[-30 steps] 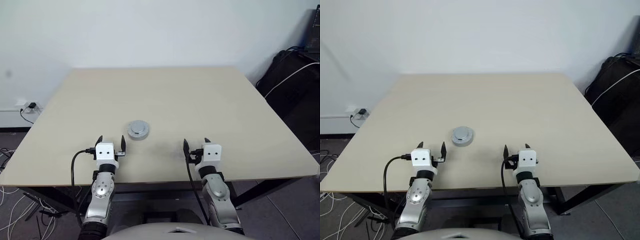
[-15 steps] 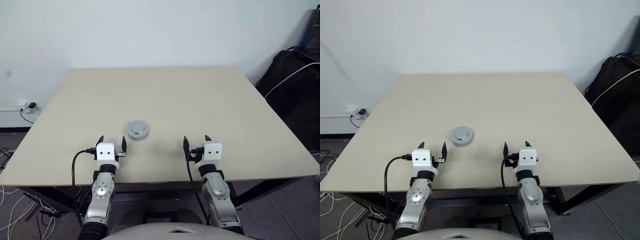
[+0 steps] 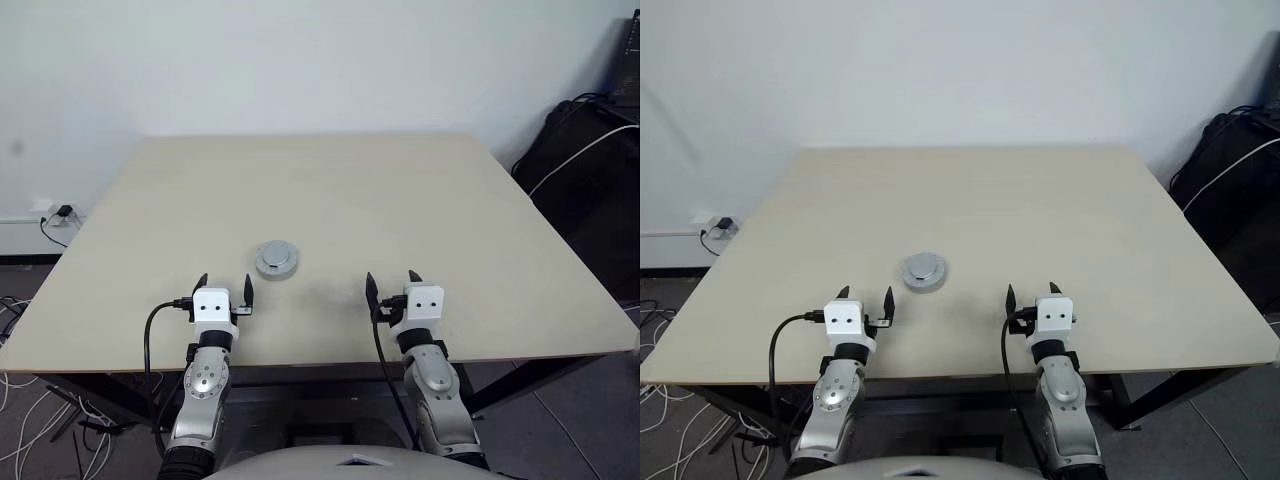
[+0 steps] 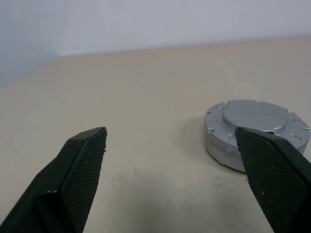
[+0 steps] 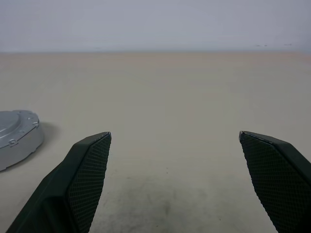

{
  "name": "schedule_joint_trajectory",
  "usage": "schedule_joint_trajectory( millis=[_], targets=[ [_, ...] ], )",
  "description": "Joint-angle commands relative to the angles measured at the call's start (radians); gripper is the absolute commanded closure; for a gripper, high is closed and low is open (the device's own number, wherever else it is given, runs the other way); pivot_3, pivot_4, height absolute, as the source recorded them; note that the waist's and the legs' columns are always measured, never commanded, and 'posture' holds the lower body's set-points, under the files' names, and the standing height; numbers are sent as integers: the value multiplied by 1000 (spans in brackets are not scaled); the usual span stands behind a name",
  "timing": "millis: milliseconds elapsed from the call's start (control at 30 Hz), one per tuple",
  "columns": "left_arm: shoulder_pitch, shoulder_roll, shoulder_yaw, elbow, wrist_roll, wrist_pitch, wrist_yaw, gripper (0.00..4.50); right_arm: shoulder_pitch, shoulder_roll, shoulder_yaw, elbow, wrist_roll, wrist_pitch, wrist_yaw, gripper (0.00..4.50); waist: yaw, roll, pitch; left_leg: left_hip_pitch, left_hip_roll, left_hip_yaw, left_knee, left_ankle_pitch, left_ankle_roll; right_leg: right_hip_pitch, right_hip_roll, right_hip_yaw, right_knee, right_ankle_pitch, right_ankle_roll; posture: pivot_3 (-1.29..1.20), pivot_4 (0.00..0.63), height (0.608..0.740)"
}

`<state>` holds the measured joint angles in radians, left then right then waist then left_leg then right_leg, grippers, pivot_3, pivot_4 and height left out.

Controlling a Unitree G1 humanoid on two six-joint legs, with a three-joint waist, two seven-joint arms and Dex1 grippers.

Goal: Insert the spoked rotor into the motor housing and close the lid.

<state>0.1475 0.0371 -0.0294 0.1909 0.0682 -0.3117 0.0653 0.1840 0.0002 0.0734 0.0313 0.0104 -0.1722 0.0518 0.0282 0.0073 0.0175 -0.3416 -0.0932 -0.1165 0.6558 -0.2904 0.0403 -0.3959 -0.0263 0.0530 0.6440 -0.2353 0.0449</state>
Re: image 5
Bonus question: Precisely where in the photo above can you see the silver motor base copper windings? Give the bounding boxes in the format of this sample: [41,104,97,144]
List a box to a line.
[0,118,46,172]

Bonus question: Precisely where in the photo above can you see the silver motor cover with board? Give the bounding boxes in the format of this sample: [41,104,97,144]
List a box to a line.
[0,109,41,149]

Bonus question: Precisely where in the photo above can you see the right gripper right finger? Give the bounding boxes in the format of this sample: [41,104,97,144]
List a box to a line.
[239,130,311,233]

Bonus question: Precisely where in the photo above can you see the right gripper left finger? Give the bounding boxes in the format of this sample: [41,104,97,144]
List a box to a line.
[6,132,112,233]

